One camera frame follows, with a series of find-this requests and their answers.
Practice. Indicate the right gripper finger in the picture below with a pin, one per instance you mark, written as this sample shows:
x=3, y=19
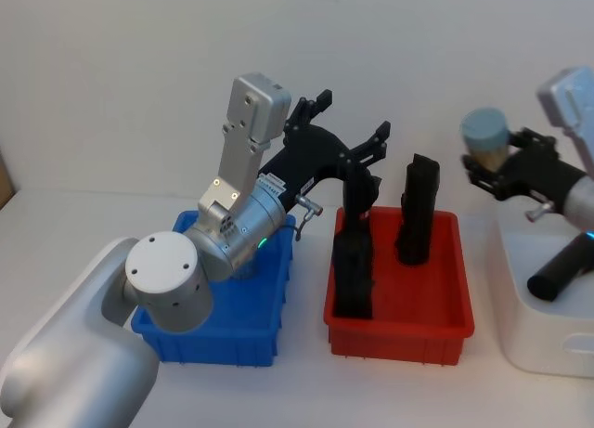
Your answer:
x=536, y=140
x=487, y=179

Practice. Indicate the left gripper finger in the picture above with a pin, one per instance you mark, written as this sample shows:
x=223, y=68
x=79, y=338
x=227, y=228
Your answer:
x=306, y=114
x=369, y=151

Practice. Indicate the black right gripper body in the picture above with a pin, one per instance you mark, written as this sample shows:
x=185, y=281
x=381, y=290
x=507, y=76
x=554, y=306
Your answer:
x=533, y=175

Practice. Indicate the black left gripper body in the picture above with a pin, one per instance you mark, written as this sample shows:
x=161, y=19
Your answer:
x=315, y=151

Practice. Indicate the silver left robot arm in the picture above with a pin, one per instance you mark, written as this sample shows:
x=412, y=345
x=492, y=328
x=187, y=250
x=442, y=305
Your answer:
x=69, y=354

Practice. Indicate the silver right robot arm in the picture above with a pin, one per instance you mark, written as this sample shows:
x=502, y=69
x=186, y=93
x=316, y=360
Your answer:
x=573, y=107

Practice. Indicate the tan cylinder with blue cap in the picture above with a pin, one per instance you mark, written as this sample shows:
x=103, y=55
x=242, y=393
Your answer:
x=485, y=131

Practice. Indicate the red plastic bin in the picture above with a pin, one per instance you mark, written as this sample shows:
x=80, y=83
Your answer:
x=404, y=326

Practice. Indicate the tall black plastic part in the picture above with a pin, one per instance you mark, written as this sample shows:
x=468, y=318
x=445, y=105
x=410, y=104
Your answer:
x=417, y=214
x=355, y=261

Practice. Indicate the brown board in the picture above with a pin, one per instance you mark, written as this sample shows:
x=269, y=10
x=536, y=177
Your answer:
x=4, y=177

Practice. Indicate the white plastic bin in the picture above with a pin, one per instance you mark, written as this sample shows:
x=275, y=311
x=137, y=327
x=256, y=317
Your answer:
x=533, y=330

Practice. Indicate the blue plastic bin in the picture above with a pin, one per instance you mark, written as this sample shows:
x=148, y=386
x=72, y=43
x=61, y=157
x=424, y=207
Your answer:
x=241, y=326

